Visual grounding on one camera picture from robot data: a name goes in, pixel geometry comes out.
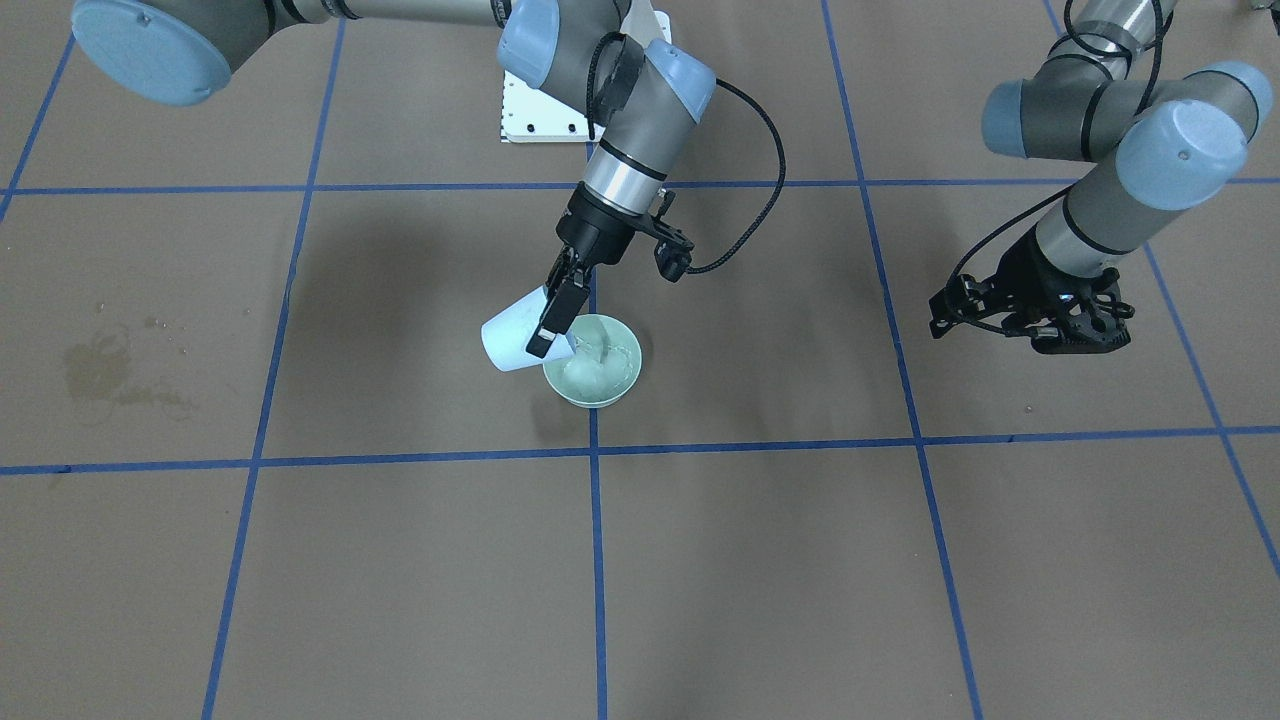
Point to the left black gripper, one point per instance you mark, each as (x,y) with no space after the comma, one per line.
(1019,272)

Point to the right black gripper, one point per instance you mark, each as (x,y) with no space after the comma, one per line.
(596,229)

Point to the light blue plastic cup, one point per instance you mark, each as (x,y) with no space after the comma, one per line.
(507,335)

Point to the pale green ceramic bowl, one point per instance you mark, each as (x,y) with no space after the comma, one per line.
(606,362)

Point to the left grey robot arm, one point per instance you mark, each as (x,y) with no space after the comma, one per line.
(1156,149)

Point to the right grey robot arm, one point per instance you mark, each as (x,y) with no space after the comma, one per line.
(639,95)

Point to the brown paper table cover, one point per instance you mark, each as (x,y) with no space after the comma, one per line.
(257,466)

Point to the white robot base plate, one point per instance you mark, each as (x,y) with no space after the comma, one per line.
(571,65)

